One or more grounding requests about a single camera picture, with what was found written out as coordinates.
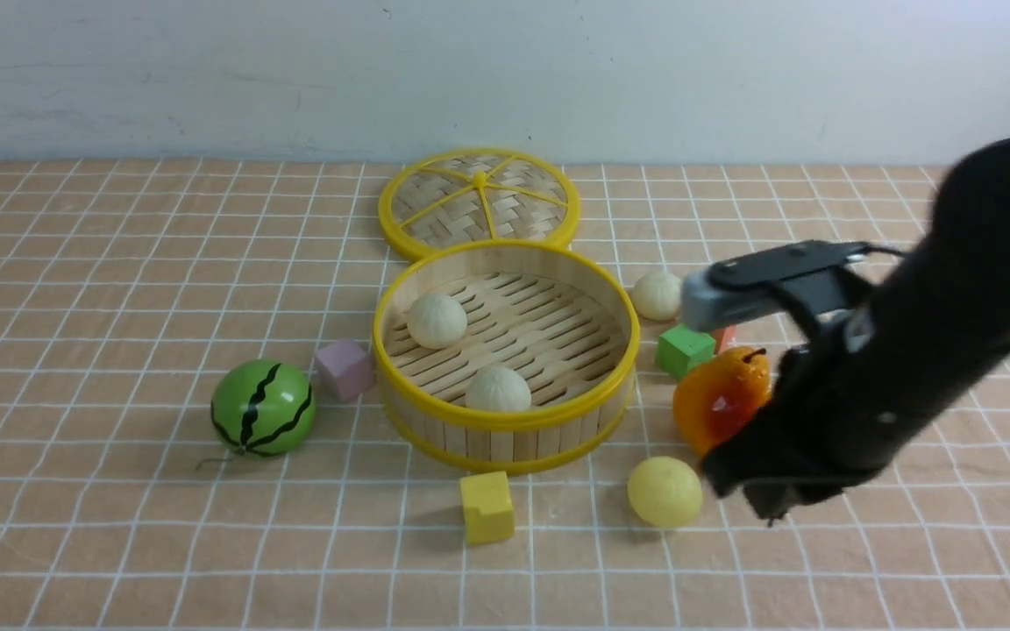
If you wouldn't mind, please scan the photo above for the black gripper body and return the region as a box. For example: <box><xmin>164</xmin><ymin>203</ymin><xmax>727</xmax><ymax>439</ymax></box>
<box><xmin>702</xmin><ymin>334</ymin><xmax>918</xmax><ymax>507</ymax></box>

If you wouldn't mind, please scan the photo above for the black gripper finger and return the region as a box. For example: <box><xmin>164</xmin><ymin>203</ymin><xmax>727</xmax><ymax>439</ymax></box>
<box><xmin>743</xmin><ymin>486</ymin><xmax>807</xmax><ymax>527</ymax></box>

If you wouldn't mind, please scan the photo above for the yellow bun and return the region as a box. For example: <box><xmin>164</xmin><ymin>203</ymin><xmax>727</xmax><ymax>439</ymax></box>
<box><xmin>628</xmin><ymin>456</ymin><xmax>704</xmax><ymax>530</ymax></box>

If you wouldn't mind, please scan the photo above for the white bun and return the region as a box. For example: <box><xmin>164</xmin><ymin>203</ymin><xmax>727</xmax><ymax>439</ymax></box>
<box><xmin>629</xmin><ymin>269</ymin><xmax>682</xmax><ymax>321</ymax></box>
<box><xmin>464</xmin><ymin>365</ymin><xmax>532</xmax><ymax>413</ymax></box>
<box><xmin>406</xmin><ymin>293</ymin><xmax>468</xmax><ymax>349</ymax></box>

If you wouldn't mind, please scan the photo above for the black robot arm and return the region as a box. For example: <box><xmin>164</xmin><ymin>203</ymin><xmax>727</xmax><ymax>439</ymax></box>
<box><xmin>682</xmin><ymin>138</ymin><xmax>1010</xmax><ymax>522</ymax></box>

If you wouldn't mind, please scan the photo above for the bamboo steamer tray yellow rim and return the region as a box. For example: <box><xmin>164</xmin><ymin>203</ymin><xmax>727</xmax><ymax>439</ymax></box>
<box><xmin>372</xmin><ymin>240</ymin><xmax>641</xmax><ymax>475</ymax></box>

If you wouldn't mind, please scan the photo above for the woven bamboo steamer lid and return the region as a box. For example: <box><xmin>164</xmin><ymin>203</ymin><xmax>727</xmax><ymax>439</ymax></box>
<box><xmin>377</xmin><ymin>147</ymin><xmax>581</xmax><ymax>262</ymax></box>

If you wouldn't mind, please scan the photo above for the orange toy pear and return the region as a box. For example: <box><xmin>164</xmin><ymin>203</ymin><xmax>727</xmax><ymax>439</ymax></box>
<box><xmin>671</xmin><ymin>346</ymin><xmax>772</xmax><ymax>459</ymax></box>

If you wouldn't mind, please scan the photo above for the coral wooden cube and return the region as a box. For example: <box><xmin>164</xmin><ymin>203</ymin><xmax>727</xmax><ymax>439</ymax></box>
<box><xmin>712</xmin><ymin>326</ymin><xmax>736</xmax><ymax>355</ymax></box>

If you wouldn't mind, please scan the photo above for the green wooden cube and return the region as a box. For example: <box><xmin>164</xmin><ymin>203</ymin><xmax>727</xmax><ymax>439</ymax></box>
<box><xmin>654</xmin><ymin>326</ymin><xmax>716</xmax><ymax>382</ymax></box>

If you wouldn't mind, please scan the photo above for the yellow wooden block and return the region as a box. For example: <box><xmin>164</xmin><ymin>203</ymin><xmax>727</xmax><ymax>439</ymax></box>
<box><xmin>459</xmin><ymin>471</ymin><xmax>516</xmax><ymax>546</ymax></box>

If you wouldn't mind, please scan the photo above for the pink wooden cube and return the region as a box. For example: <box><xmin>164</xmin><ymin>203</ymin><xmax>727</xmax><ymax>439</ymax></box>
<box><xmin>314</xmin><ymin>339</ymin><xmax>376</xmax><ymax>402</ymax></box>

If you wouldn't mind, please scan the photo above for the green toy watermelon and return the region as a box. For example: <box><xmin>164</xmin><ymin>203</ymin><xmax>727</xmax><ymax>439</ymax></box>
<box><xmin>210</xmin><ymin>358</ymin><xmax>317</xmax><ymax>459</ymax></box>

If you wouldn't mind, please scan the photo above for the checkered orange tablecloth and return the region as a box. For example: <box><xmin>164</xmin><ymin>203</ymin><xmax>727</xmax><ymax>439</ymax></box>
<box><xmin>0</xmin><ymin>159</ymin><xmax>1010</xmax><ymax>630</ymax></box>

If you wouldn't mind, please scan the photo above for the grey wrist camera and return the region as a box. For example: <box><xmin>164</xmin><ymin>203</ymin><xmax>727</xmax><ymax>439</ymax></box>
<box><xmin>680</xmin><ymin>240</ymin><xmax>872</xmax><ymax>340</ymax></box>

